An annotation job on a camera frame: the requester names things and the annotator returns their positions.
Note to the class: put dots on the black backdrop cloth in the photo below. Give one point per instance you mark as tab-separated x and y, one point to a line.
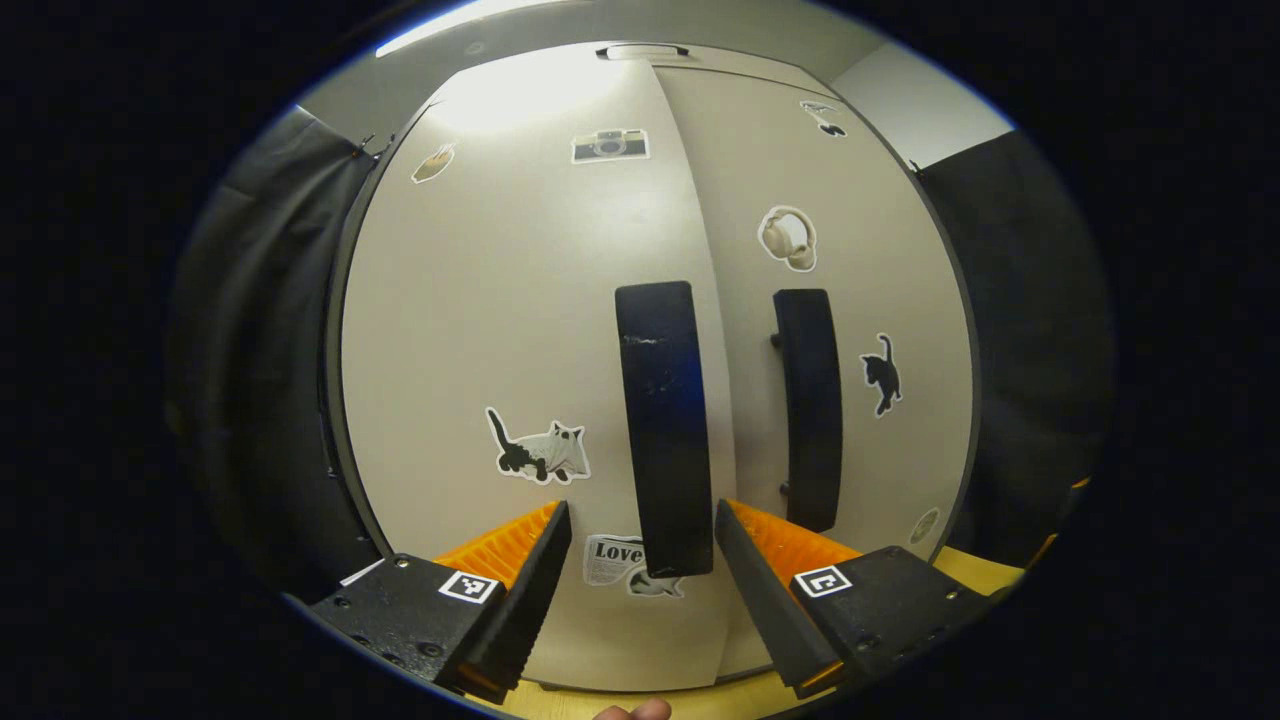
1040	330
260	350

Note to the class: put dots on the white cabinet drawer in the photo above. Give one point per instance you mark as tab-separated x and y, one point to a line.
740	65

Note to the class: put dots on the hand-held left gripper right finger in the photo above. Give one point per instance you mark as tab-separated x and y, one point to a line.
760	600

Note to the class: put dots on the white door black cat sticker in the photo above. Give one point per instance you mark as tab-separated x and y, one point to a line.
900	280

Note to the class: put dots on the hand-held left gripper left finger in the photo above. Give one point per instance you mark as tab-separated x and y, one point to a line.
520	610

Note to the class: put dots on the white door camera sticker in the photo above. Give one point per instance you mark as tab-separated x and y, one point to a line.
500	300

